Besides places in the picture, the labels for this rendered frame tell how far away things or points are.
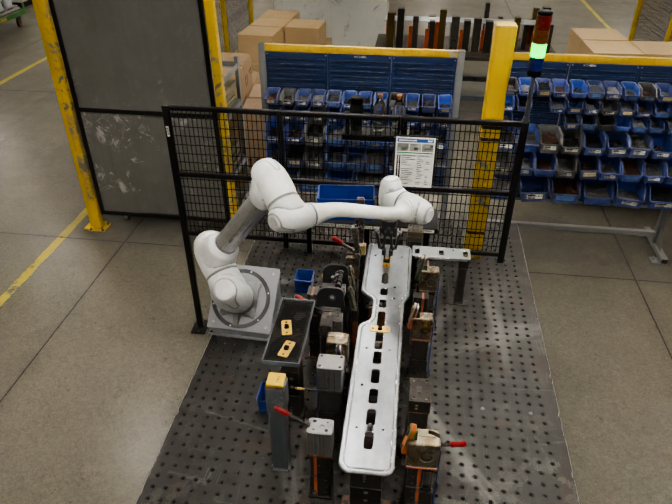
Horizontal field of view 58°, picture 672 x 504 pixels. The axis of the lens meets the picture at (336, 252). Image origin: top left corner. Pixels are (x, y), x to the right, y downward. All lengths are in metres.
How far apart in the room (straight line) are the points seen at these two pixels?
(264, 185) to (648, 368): 2.80
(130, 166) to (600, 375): 3.69
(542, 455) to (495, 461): 0.19
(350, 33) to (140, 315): 5.93
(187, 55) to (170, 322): 1.84
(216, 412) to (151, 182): 2.74
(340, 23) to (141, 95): 4.91
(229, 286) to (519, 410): 1.36
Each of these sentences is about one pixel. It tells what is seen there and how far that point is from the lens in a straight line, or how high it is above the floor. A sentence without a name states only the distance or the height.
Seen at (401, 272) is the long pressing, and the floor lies 1.00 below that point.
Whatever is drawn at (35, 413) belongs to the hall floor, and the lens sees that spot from 3.98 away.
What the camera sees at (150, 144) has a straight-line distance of 4.92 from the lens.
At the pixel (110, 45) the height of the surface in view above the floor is 1.53.
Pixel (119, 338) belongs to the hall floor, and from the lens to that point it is 4.28.
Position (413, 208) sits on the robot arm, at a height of 1.42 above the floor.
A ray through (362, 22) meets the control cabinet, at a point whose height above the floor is 0.62.
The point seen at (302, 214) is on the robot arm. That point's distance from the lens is 2.36.
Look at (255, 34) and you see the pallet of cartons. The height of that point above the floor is 1.05.
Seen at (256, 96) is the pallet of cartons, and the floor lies 0.74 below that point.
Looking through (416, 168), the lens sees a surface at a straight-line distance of 3.30.
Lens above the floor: 2.70
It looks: 34 degrees down
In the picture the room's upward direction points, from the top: straight up
